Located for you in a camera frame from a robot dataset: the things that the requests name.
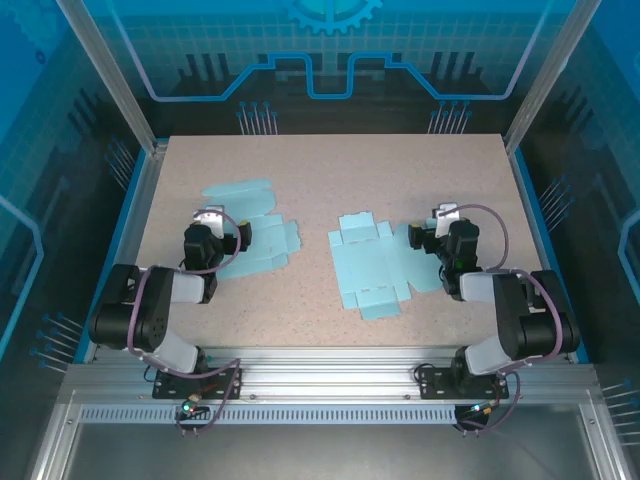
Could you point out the light blue paper box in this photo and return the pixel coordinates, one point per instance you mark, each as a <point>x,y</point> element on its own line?
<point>365,265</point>
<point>270,240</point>

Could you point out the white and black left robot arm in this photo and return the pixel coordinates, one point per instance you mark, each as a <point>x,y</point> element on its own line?
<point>150,320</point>

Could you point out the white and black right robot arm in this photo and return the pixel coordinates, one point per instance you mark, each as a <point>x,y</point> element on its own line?
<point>515,320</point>

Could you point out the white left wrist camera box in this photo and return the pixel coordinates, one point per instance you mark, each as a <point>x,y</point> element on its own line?
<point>212,220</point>

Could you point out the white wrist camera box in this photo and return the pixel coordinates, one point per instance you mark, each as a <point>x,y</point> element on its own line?
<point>212,220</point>
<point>445,217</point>

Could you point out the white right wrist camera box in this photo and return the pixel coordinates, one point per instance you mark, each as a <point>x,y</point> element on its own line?
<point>445,217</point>

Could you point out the aluminium side rail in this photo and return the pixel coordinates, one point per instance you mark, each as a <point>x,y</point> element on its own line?
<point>133,250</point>

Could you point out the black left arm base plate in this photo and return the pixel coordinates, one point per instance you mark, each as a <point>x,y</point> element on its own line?
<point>220,382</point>

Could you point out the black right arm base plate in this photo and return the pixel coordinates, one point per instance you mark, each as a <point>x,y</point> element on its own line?
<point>432,385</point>

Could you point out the aluminium frame rail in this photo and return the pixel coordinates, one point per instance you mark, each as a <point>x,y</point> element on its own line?
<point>325,370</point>

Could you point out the aluminium frame post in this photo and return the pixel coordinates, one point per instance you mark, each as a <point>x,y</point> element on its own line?
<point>551,75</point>
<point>122,85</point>

